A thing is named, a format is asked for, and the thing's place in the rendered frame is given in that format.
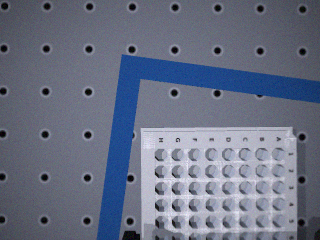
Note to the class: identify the white well plate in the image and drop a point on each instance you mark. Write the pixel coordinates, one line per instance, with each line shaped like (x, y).
(222, 164)

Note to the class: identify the blue floor tape marking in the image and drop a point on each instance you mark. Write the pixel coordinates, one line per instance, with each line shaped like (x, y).
(132, 69)

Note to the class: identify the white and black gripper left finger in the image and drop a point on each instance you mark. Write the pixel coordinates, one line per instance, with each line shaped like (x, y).
(131, 235)

